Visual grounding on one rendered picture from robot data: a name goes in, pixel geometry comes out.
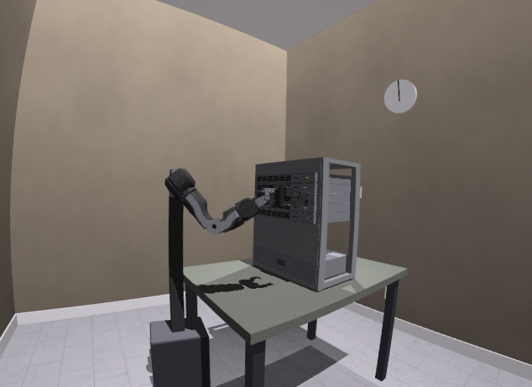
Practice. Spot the grey server rack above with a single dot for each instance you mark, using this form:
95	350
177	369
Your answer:
297	250

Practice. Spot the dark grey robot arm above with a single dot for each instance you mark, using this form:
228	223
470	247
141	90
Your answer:
182	185

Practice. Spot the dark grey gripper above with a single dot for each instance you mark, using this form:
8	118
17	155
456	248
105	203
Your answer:
283	194

